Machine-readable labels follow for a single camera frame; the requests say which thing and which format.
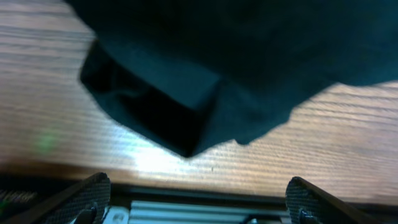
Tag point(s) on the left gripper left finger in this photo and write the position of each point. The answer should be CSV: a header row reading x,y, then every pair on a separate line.
x,y
44,200

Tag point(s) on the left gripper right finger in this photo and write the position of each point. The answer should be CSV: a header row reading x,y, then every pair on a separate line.
x,y
309,204

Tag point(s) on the black t-shirt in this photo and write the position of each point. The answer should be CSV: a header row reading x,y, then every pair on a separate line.
x,y
189,75

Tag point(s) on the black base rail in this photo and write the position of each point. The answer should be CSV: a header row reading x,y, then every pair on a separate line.
x,y
133,204

